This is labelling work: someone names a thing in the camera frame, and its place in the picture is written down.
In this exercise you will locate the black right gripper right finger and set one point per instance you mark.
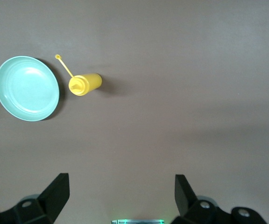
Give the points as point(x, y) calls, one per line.
point(186, 198)

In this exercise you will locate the mint green plate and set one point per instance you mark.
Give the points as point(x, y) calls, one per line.
point(27, 88)

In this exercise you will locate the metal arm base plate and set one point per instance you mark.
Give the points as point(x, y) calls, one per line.
point(138, 221)

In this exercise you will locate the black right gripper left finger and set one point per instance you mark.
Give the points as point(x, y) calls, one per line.
point(52, 200)

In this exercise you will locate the yellow squeeze bottle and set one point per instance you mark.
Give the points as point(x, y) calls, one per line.
point(87, 82)

